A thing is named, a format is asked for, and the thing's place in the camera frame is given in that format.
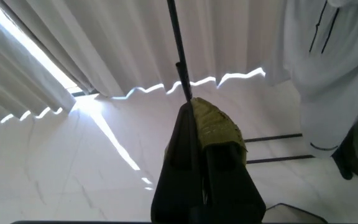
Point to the pale grey shorts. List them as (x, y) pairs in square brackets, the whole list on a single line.
[(331, 77)]

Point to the white curtain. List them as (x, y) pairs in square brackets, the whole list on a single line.
[(135, 40), (11, 84)]

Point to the green garment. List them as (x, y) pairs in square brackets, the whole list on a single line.
[(216, 124)]

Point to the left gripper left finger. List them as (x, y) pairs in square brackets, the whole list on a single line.
[(176, 180)]

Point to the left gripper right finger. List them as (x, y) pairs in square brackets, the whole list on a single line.
[(232, 186)]

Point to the black clothes rack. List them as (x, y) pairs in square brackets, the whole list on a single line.
[(179, 46)]

